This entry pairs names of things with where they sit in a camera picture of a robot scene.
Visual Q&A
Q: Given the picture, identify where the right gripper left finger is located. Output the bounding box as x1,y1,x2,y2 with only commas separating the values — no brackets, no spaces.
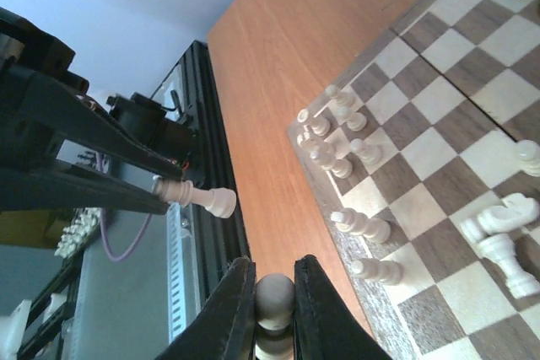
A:
157,257,257,360

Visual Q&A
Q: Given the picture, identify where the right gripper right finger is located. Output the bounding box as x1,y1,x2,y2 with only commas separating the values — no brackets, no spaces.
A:
294,255,390,360

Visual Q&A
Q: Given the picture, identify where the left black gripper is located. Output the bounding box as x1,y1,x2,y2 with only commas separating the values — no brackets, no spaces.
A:
1,8,182,215

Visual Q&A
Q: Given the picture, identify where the white pawn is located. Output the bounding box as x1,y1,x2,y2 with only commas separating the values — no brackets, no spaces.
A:
255,273,294,359

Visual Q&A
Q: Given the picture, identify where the white piece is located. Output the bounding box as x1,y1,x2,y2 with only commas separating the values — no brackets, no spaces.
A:
152,176,237,218

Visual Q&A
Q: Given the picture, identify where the wooden folding chess board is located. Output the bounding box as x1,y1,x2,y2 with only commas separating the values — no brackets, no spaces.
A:
296,0,539,359

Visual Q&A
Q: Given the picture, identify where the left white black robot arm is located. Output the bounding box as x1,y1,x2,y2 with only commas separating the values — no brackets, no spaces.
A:
1,10,197,214

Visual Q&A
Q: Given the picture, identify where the pile of white chess pieces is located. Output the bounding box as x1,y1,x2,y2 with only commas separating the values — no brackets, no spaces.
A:
296,84,403,286

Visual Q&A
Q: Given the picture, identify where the lying white rook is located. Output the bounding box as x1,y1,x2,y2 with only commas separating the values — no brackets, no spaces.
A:
478,234,539,299

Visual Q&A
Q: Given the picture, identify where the lying white knight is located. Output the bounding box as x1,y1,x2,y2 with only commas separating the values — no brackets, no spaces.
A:
458,193,539,244

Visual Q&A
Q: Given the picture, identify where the black aluminium frame rail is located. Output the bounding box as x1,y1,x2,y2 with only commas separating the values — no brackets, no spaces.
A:
147,40,251,303

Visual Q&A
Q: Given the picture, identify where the light blue cable duct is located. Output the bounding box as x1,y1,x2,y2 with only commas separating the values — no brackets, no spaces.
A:
166,203,187,342

